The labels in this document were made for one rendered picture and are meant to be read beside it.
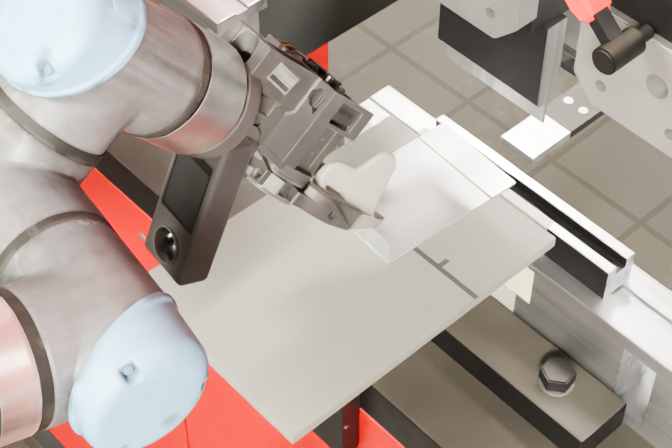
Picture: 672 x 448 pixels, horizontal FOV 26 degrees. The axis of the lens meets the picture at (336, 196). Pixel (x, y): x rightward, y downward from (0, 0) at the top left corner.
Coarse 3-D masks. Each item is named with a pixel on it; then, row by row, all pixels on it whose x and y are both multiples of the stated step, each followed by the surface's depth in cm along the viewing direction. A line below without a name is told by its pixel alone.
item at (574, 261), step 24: (480, 144) 116; (504, 168) 114; (528, 192) 113; (552, 216) 112; (576, 216) 111; (576, 240) 109; (600, 240) 109; (576, 264) 109; (600, 264) 107; (624, 264) 108; (600, 288) 109
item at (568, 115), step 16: (560, 96) 119; (576, 96) 119; (560, 112) 118; (576, 112) 118; (592, 112) 118; (512, 128) 116; (528, 128) 116; (544, 128) 116; (560, 128) 116; (576, 128) 116; (512, 144) 115; (528, 144) 115; (544, 144) 115; (560, 144) 116; (528, 160) 115
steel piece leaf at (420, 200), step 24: (408, 144) 116; (408, 168) 114; (432, 168) 114; (384, 192) 112; (408, 192) 112; (432, 192) 112; (456, 192) 112; (480, 192) 112; (384, 216) 110; (408, 216) 110; (432, 216) 110; (456, 216) 110; (384, 240) 106; (408, 240) 109
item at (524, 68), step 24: (456, 24) 106; (552, 24) 99; (456, 48) 108; (480, 48) 106; (504, 48) 103; (528, 48) 101; (552, 48) 101; (480, 72) 109; (504, 72) 105; (528, 72) 103; (552, 72) 103; (504, 96) 108; (528, 96) 104; (552, 96) 105
